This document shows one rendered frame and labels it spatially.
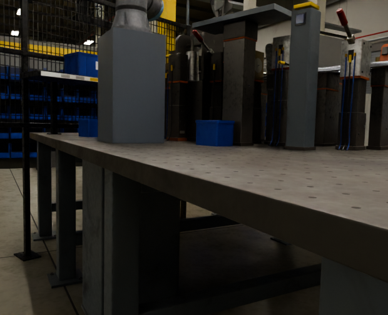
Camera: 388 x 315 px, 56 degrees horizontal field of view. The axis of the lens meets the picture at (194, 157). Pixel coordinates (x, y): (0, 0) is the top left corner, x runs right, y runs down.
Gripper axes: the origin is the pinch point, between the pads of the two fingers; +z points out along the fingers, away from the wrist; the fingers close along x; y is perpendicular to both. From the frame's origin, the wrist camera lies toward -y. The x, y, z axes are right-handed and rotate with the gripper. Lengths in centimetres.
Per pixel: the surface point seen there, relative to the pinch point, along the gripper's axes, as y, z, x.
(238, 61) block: 14.7, 19.2, -3.2
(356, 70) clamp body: 49, 23, 17
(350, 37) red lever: 47, 13, 15
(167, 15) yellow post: -123, -39, 63
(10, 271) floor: -91, 120, -54
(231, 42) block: 11.3, 11.9, -3.6
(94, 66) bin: -92, 11, -9
